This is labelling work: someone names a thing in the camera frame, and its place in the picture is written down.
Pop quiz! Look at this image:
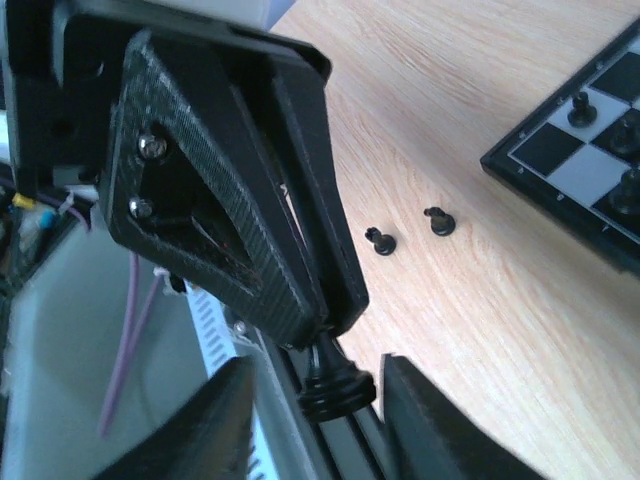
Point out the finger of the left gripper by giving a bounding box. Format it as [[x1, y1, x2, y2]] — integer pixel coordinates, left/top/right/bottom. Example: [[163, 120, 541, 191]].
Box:
[[272, 74, 369, 337], [101, 30, 327, 348]]

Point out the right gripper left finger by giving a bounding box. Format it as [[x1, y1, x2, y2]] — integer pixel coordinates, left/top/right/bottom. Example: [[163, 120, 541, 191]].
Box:
[[94, 355, 257, 480]]

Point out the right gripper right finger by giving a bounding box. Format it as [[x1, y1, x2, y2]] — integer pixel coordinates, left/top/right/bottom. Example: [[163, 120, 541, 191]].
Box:
[[382, 354, 542, 480]]

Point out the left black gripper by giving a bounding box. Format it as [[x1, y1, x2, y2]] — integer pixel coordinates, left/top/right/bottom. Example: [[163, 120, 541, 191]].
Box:
[[4, 1, 331, 190]]

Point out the black chess piece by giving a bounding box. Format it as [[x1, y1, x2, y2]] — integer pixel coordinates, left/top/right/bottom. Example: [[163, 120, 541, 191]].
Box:
[[609, 168, 639, 215], [298, 331, 377, 423], [365, 227, 397, 256], [424, 207, 456, 237]]

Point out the black pawn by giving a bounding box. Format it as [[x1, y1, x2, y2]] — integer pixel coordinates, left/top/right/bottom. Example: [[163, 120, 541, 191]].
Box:
[[567, 91, 598, 128], [610, 118, 639, 156]]

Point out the black and silver chessboard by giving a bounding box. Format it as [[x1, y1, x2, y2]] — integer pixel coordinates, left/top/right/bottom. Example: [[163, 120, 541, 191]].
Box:
[[481, 21, 639, 275]]

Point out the black aluminium frame rail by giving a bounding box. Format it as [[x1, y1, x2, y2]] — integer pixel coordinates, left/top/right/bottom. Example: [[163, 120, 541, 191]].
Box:
[[266, 342, 392, 479]]

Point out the light blue cable duct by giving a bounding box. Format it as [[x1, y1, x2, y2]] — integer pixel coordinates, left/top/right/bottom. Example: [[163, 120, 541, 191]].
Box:
[[187, 286, 279, 479]]

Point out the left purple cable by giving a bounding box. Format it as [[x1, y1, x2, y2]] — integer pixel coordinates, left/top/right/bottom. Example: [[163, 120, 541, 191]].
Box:
[[29, 194, 166, 439]]

